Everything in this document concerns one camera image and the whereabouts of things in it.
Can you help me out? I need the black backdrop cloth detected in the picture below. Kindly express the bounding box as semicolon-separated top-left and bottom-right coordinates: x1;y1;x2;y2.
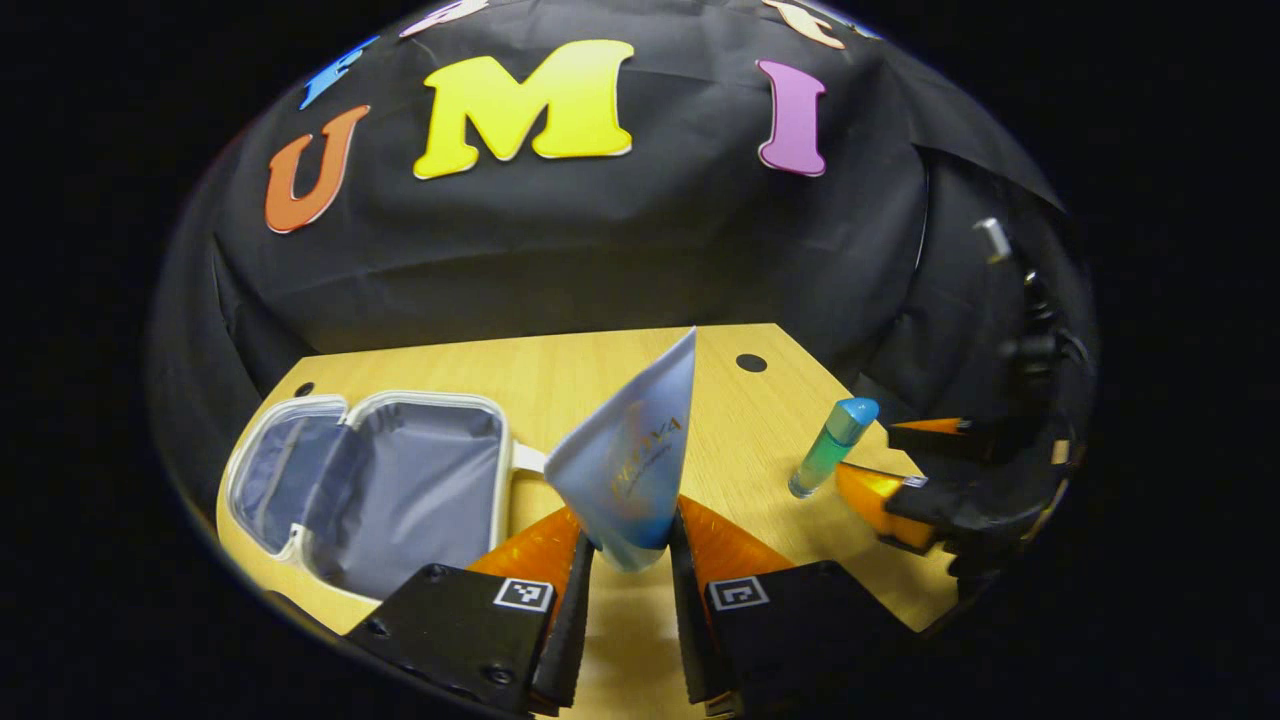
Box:
145;0;1096;501

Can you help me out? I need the white and blue cream tube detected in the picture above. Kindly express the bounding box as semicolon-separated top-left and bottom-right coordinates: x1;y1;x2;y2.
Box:
543;326;699;573

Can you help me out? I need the white suitcase with grey lining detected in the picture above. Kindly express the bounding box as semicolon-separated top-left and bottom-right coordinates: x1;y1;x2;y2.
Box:
218;390;549;606

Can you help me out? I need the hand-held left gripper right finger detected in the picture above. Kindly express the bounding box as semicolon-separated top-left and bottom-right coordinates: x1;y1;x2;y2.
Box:
666;493;916;717

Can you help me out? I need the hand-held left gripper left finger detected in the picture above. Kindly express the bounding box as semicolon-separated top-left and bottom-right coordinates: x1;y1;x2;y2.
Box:
345;505;597;717

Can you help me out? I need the blue glass lotion bottle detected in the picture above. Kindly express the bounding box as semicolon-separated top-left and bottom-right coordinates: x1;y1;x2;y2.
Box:
787;396;881;500

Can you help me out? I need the silver metal fitting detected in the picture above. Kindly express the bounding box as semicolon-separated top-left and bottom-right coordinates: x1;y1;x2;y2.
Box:
974;217;1014;265

